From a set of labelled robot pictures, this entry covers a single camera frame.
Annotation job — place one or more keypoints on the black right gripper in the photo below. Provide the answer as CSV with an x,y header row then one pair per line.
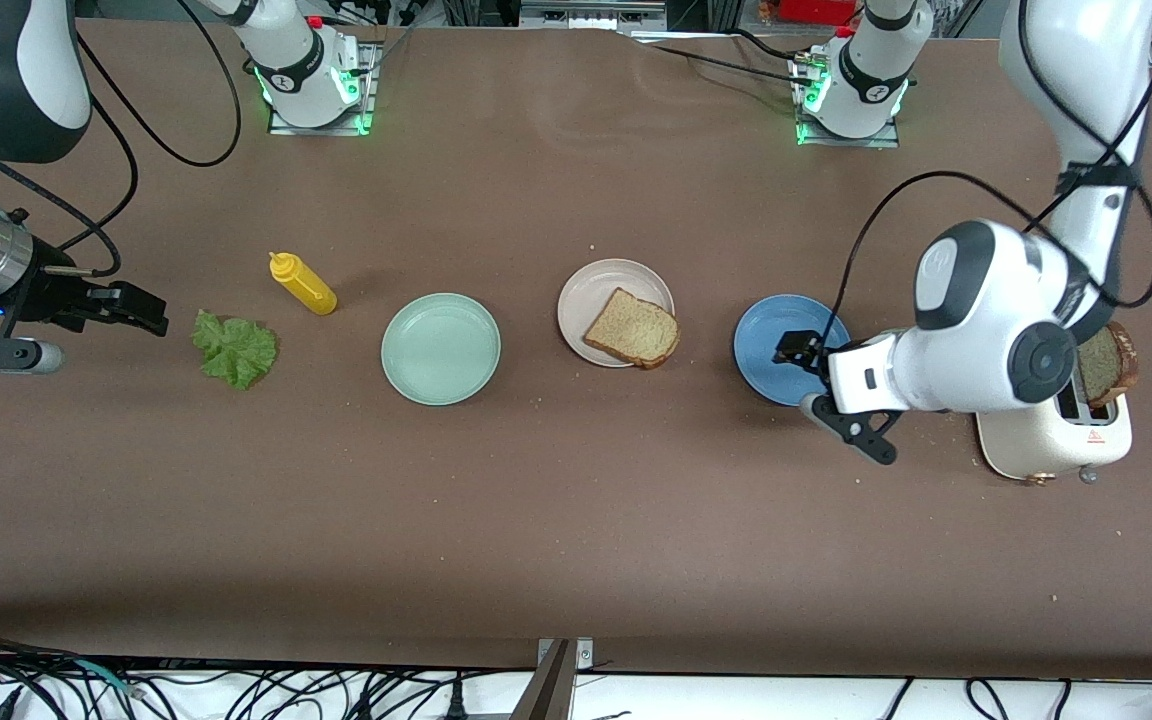
x,y
48,297

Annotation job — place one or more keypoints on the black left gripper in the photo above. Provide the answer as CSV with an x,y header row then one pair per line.
x,y
808,352

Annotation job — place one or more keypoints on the green lettuce leaf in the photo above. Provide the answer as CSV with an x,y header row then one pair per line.
x,y
234,350

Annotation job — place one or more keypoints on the light brown bread slice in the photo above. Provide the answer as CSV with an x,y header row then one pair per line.
x,y
633,332

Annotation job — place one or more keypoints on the yellow mustard squeeze bottle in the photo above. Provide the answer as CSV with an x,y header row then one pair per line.
x,y
306,288

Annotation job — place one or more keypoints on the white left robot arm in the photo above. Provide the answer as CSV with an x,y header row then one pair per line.
x,y
976,330

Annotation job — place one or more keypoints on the blue round plate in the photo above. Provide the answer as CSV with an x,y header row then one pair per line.
x,y
761,350

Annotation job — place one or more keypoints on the beige round plate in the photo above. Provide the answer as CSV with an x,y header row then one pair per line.
x,y
586,300

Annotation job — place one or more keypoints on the mint green round plate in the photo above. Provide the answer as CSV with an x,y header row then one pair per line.
x,y
441,350

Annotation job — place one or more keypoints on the white toaster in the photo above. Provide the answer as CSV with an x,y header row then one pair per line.
x,y
1056,450

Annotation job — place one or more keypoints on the dark crust bread slice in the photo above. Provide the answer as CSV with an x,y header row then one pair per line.
x,y
1106,365

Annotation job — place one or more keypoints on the red box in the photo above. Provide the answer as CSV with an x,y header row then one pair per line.
x,y
816,10

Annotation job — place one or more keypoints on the grey aluminium beam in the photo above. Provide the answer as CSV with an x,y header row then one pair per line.
x,y
546,695

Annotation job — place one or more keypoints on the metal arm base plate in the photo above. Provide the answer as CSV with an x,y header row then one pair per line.
x,y
371,85
891,142

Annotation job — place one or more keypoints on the metal table edge bracket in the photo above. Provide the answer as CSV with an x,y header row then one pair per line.
x,y
584,655

